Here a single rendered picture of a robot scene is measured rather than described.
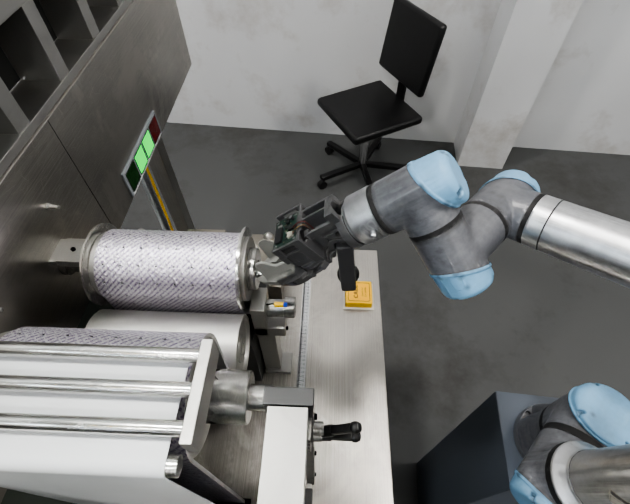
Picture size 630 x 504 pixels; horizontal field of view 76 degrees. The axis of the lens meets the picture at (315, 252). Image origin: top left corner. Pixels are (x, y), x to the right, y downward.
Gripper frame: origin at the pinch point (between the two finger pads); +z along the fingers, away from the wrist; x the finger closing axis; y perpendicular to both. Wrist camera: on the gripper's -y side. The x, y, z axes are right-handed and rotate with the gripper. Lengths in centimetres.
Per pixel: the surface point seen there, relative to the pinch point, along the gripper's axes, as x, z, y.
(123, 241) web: -2.2, 15.1, 19.2
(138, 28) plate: -61, 20, 33
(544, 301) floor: -72, -16, -178
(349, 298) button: -15.5, 8.7, -36.6
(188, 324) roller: 8.7, 11.3, 5.8
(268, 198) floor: -141, 102, -80
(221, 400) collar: 24.5, -5.4, 9.0
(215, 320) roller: 7.6, 8.3, 2.8
